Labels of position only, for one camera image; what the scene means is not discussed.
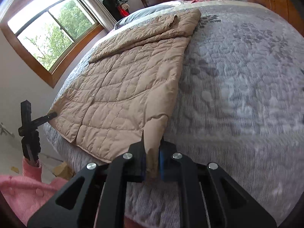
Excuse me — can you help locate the beige quilted jacket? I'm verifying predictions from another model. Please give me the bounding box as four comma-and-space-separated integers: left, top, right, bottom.
50, 9, 201, 176

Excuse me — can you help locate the coat rack with clothes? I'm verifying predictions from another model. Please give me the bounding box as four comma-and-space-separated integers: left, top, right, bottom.
103, 0, 130, 22

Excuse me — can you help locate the cardboard box on floor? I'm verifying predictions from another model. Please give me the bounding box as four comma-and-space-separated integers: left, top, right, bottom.
52, 162, 75, 180

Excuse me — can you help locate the pink knitted sleeve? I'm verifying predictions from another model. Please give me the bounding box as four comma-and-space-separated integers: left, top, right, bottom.
1, 158, 67, 225

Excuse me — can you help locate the large side window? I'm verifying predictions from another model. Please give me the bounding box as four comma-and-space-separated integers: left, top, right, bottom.
1, 0, 104, 88

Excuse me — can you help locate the grey floral quilted bedspread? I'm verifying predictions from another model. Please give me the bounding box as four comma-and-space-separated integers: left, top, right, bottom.
44, 1, 303, 227

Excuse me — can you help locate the light side curtain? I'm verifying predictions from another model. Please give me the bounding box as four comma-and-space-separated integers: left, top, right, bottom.
81, 0, 116, 32

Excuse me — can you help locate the grey pillow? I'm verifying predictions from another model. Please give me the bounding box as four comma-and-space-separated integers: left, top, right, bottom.
114, 4, 173, 30

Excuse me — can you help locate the wooden wardrobe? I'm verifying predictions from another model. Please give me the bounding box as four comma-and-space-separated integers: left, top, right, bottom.
275, 0, 303, 36

